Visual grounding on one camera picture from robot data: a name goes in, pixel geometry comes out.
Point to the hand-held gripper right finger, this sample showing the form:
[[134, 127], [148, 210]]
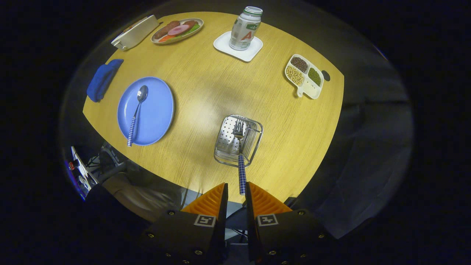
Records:
[[283, 239]]

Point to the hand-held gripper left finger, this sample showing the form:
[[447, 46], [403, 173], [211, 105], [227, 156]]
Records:
[[191, 239]]

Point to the beige fabric seat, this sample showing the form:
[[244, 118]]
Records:
[[147, 195]]

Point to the black stand legs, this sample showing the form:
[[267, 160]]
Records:
[[108, 167]]

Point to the white power strip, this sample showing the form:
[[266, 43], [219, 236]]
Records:
[[84, 169]]

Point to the blue round plate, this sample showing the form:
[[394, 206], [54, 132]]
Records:
[[158, 110]]

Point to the white divided bean tray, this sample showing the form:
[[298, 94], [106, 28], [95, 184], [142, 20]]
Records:
[[309, 88]]

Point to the black table grommet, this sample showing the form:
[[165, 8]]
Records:
[[326, 75]]

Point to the blue folded cloth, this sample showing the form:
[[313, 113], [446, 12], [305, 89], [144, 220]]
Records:
[[101, 81]]

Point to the white square coaster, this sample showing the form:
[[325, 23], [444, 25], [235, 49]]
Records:
[[222, 44]]

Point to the white oval food plate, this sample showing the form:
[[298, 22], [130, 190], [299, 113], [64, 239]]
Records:
[[162, 39]]

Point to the pink ham slice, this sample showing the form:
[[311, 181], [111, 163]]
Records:
[[179, 30]]

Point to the brown meat piece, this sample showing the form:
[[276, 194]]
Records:
[[163, 31]]

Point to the green lettuce leaf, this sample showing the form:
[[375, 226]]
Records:
[[193, 29]]

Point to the white green-capped bottle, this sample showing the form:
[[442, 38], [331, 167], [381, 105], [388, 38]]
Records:
[[244, 31]]

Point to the white toaster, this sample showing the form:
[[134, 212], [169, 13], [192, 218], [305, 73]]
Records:
[[136, 33]]

